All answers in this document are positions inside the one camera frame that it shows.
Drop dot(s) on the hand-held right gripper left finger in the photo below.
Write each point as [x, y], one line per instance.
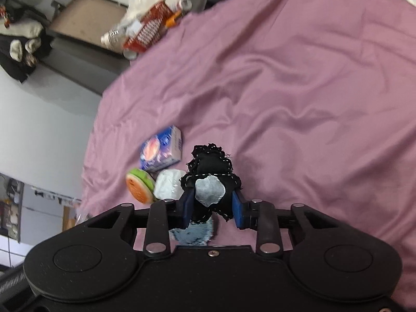
[186, 208]

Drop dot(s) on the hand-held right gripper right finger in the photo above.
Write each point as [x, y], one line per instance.
[237, 211]

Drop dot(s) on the black stitched fabric toy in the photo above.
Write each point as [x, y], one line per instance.
[211, 175]

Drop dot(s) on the blue denim fabric piece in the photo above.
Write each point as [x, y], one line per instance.
[193, 233]

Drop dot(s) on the white plastic wrapped packet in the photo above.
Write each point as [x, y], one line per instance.
[169, 185]

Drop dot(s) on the blue tissue packet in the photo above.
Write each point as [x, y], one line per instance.
[161, 149]

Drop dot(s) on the pink bed sheet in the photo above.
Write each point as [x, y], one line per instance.
[276, 97]

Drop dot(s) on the red snack bag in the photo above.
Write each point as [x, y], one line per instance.
[148, 29]

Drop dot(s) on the clear plastic bottle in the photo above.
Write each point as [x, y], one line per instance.
[115, 34]

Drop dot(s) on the white plastic bag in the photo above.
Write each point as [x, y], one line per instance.
[152, 0]

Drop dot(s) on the brown cardboard tray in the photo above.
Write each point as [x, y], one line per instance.
[86, 16]

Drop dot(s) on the pile of dark clothes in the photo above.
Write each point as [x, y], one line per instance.
[22, 42]

